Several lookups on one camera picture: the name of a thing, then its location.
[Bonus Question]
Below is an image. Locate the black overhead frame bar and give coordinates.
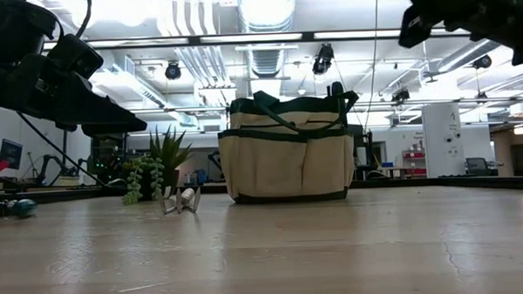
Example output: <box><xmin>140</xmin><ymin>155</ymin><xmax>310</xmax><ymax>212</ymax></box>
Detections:
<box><xmin>43</xmin><ymin>24</ymin><xmax>472</xmax><ymax>53</ymax></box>

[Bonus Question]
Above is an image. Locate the small green-handled garden tool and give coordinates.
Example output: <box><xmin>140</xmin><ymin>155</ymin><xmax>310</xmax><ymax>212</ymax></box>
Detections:
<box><xmin>0</xmin><ymin>197</ymin><xmax>39</xmax><ymax>221</ymax></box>

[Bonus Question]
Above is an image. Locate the red storage shelf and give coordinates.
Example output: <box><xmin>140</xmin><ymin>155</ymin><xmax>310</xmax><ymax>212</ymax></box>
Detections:
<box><xmin>401</xmin><ymin>148</ymin><xmax>428</xmax><ymax>178</ymax></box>

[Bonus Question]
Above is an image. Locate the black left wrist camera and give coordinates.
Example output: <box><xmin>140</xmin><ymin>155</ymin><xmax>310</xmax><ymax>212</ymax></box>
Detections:
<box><xmin>44</xmin><ymin>32</ymin><xmax>105</xmax><ymax>82</ymax></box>

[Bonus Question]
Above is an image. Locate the black round ceiling camera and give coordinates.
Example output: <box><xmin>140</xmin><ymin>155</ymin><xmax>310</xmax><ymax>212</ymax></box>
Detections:
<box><xmin>311</xmin><ymin>43</ymin><xmax>336</xmax><ymax>75</ymax></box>
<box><xmin>391</xmin><ymin>87</ymin><xmax>411</xmax><ymax>104</ymax></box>
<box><xmin>472</xmin><ymin>53</ymin><xmax>493</xmax><ymax>71</ymax></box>
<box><xmin>164</xmin><ymin>61</ymin><xmax>183</xmax><ymax>81</ymax></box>

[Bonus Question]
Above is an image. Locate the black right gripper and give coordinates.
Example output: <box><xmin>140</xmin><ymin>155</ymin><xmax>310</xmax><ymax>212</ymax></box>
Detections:
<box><xmin>396</xmin><ymin>0</ymin><xmax>515</xmax><ymax>50</ymax></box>

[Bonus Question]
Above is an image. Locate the wooden-handled metal hand rake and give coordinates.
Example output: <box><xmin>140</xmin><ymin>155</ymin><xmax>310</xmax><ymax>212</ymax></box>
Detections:
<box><xmin>160</xmin><ymin>185</ymin><xmax>203</xmax><ymax>215</ymax></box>

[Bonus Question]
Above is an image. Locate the potted green succulent plant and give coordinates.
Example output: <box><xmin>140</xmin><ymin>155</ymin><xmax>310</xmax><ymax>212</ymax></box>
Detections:
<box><xmin>119</xmin><ymin>124</ymin><xmax>195</xmax><ymax>207</ymax></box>

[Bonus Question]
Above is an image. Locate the black table edge rail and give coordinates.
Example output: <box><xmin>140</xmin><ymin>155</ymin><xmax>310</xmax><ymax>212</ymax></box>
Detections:
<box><xmin>0</xmin><ymin>171</ymin><xmax>523</xmax><ymax>210</ymax></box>

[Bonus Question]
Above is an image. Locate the black monitor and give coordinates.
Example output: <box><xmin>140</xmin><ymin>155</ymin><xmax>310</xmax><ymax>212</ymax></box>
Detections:
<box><xmin>0</xmin><ymin>138</ymin><xmax>24</xmax><ymax>171</ymax></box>

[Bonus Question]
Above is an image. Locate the white pillar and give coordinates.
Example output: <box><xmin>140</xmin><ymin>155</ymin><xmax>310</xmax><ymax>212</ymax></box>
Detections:
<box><xmin>420</xmin><ymin>102</ymin><xmax>466</xmax><ymax>180</ymax></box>

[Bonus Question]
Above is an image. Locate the silver ceiling ventilation duct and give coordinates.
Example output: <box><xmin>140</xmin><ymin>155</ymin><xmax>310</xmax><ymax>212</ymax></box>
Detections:
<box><xmin>236</xmin><ymin>0</ymin><xmax>300</xmax><ymax>79</ymax></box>

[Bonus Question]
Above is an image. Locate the beige green-trimmed gardening bag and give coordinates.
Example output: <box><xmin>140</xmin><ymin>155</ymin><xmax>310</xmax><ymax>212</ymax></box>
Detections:
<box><xmin>215</xmin><ymin>86</ymin><xmax>363</xmax><ymax>206</ymax></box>

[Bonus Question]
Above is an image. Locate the black office chair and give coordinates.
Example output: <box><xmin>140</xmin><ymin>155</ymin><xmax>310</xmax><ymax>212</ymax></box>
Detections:
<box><xmin>465</xmin><ymin>155</ymin><xmax>499</xmax><ymax>178</ymax></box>

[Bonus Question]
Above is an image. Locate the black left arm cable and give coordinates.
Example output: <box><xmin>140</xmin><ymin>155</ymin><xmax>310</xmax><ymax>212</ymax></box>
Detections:
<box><xmin>16</xmin><ymin>107</ymin><xmax>128</xmax><ymax>191</ymax></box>

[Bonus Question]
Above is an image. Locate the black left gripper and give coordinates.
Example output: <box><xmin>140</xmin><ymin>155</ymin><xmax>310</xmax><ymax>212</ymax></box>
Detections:
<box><xmin>0</xmin><ymin>48</ymin><xmax>150</xmax><ymax>143</ymax></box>

